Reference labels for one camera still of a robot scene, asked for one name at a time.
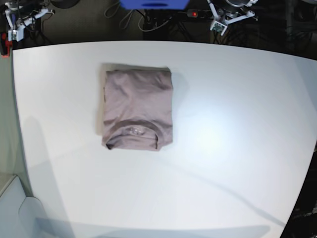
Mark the mauve pink t-shirt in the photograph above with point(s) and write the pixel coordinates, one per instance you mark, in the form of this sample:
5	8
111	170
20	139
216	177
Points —
137	107

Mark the red and black clamp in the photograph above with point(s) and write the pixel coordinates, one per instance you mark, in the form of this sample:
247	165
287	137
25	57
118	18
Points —
5	45

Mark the blue box at top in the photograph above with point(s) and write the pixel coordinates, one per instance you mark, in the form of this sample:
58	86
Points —
154	4

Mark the black power strip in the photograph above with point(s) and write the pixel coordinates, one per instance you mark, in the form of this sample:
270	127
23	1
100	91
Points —
199	14

